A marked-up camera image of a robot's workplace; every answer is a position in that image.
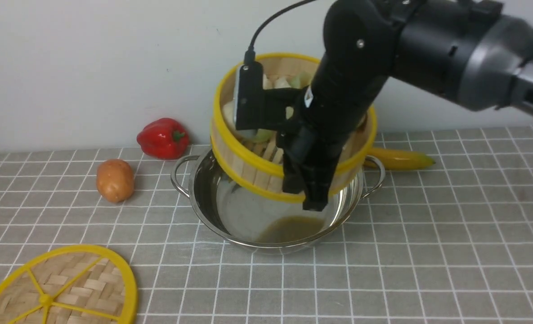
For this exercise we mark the yellow banana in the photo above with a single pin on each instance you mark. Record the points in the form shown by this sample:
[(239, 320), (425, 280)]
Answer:
[(402, 160)]

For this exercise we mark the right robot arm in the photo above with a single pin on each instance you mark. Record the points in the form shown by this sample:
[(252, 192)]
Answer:
[(465, 52)]

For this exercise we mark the yellow woven bamboo steamer lid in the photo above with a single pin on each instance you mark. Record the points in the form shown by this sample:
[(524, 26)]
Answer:
[(76, 284)]

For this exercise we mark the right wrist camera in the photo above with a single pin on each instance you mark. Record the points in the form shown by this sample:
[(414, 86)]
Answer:
[(249, 97)]

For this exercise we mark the stainless steel pot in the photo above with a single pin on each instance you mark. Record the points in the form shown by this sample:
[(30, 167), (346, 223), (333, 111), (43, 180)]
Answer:
[(250, 221)]

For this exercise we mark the brown potato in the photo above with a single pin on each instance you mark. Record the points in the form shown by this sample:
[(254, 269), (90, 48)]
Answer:
[(115, 180)]

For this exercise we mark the red bell pepper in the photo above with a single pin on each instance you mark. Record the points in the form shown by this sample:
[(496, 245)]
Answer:
[(164, 139)]

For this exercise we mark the yellow bamboo steamer basket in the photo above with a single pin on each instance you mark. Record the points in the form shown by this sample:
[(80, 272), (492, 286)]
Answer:
[(258, 168)]

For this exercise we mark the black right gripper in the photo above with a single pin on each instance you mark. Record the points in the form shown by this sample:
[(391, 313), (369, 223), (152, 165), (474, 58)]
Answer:
[(352, 71)]

